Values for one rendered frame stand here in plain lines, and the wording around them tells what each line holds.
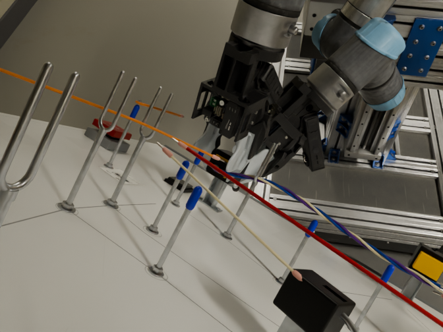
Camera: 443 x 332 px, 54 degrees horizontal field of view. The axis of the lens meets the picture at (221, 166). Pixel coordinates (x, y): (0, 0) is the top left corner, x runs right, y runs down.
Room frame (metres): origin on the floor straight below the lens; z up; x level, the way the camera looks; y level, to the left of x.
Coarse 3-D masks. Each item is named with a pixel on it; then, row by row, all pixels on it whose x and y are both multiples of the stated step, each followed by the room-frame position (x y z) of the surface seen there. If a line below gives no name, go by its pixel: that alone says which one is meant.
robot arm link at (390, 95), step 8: (392, 80) 0.57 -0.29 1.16; (400, 80) 0.60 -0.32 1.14; (368, 88) 0.56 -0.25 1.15; (376, 88) 0.56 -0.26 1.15; (384, 88) 0.57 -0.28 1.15; (392, 88) 0.57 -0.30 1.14; (400, 88) 0.59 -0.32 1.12; (368, 96) 0.58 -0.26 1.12; (376, 96) 0.57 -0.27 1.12; (384, 96) 0.57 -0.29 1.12; (392, 96) 0.58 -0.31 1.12; (400, 96) 0.59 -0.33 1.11; (368, 104) 0.59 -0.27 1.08; (376, 104) 0.58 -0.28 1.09; (384, 104) 0.58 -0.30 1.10; (392, 104) 0.58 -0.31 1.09
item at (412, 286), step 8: (416, 248) 0.35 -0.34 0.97; (424, 248) 0.33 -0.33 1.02; (432, 248) 0.35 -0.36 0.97; (416, 256) 0.32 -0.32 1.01; (432, 256) 0.32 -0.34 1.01; (440, 256) 0.31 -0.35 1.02; (408, 264) 0.32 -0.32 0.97; (408, 280) 0.30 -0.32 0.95; (416, 280) 0.30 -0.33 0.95; (432, 280) 0.29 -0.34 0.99; (408, 288) 0.29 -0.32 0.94; (416, 288) 0.29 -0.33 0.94; (408, 296) 0.28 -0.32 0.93; (408, 304) 0.27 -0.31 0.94
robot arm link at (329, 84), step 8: (312, 72) 0.57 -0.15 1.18; (320, 72) 0.56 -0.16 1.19; (328, 72) 0.55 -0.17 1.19; (312, 80) 0.55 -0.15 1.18; (320, 80) 0.54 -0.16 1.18; (328, 80) 0.54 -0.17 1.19; (336, 80) 0.54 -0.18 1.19; (312, 88) 0.54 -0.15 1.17; (320, 88) 0.53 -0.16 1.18; (328, 88) 0.53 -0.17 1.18; (336, 88) 0.53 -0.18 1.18; (344, 88) 0.53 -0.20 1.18; (320, 96) 0.53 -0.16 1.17; (328, 96) 0.52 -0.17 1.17; (336, 96) 0.52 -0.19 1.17; (344, 96) 0.53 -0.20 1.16; (352, 96) 0.54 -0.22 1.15; (328, 104) 0.52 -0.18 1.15; (336, 104) 0.52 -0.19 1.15
